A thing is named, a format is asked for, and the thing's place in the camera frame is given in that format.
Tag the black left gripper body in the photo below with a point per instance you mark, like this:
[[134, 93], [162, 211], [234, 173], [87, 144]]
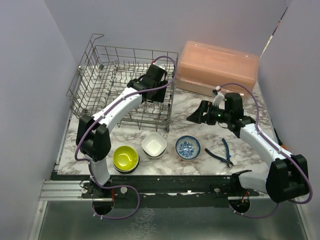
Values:
[[158, 95]]

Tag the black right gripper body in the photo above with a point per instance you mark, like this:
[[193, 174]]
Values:
[[216, 114]]

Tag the blue floral bowl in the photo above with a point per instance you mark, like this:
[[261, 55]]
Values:
[[187, 148]]

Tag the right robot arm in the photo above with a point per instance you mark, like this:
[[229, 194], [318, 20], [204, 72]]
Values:
[[287, 176]]

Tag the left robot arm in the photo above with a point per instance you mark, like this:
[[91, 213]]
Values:
[[93, 141]]

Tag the white square bowl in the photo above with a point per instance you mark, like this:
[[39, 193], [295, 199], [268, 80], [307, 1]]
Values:
[[154, 145]]

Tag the orange-tipped screwdriver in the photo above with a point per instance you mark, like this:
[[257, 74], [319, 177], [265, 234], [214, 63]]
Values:
[[279, 140]]

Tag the yellow-green bowl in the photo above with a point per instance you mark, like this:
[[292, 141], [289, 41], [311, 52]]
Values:
[[125, 153]]

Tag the grey bowl under yellow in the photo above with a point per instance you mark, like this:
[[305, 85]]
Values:
[[125, 167]]

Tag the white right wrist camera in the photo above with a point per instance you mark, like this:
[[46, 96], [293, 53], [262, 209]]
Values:
[[218, 96]]

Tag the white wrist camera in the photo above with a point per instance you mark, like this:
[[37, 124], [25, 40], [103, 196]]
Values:
[[161, 66], [218, 96]]

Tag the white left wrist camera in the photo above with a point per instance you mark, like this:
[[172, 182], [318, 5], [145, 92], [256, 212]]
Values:
[[161, 66]]

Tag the grey wire dish rack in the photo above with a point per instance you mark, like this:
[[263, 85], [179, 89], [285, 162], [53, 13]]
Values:
[[104, 72]]

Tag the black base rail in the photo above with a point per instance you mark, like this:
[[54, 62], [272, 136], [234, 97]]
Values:
[[150, 191]]

